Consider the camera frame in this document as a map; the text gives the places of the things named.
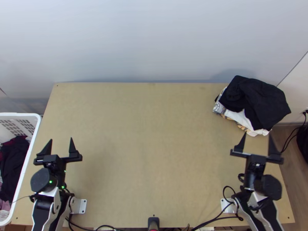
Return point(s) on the heap of clothes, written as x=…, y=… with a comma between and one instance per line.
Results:
x=12, y=163

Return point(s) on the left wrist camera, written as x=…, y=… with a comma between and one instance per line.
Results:
x=51, y=160

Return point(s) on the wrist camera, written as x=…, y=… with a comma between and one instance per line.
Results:
x=51, y=160
x=258, y=160

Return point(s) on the white laundry basket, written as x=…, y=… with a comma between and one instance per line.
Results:
x=30, y=149

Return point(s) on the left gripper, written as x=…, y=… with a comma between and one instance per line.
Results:
x=61, y=168

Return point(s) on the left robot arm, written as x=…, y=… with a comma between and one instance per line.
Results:
x=44, y=207

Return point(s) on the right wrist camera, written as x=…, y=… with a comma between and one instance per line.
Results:
x=258, y=160

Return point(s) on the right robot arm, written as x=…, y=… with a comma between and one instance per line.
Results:
x=262, y=211

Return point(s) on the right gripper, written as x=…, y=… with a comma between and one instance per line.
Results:
x=251, y=178

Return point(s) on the black bag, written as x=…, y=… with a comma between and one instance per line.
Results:
x=303, y=144

